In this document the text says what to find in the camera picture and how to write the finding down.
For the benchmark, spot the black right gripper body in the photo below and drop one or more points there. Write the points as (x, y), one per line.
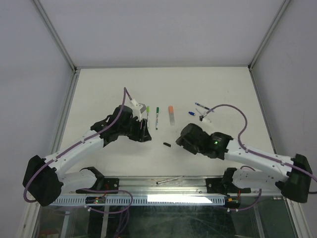
(192, 149)

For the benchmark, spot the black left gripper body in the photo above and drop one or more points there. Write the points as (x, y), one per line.
(134, 129)

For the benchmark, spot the silver pen lime end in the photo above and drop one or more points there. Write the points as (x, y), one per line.
(148, 114)

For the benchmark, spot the white pen green end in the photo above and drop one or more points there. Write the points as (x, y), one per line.
(157, 118)

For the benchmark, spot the blue capped pen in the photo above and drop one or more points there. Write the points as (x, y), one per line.
(207, 109)

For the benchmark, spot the orange capped grey highlighter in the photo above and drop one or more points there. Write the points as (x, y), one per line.
(171, 115)

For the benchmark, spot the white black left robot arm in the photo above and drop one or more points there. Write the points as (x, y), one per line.
(49, 177)

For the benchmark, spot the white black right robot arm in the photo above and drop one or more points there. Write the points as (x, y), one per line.
(289, 175)

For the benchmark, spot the small circuit board right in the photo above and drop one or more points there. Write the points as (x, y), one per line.
(232, 203)

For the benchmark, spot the small circuit board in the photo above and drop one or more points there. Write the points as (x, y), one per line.
(95, 200)
(232, 203)

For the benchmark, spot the small circuit board left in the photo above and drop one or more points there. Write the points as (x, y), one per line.
(95, 200)

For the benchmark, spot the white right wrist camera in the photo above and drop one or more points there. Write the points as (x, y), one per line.
(202, 116)

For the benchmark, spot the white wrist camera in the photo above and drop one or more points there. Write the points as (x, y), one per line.
(137, 109)
(202, 116)

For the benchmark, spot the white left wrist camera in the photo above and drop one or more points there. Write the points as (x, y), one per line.
(137, 109)

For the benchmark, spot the aluminium table edge rail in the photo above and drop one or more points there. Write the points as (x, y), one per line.
(161, 187)

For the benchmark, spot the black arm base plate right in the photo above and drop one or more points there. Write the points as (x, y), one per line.
(217, 185)

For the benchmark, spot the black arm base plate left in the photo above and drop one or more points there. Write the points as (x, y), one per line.
(101, 186)

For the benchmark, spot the left aluminium frame post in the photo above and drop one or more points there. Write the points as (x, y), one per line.
(53, 33)

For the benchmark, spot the aluminium frame post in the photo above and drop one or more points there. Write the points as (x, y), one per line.
(53, 33)
(280, 13)

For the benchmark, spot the white slotted cable duct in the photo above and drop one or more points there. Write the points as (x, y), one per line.
(156, 200)

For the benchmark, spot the right aluminium frame post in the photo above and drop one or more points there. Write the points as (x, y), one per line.
(280, 13)

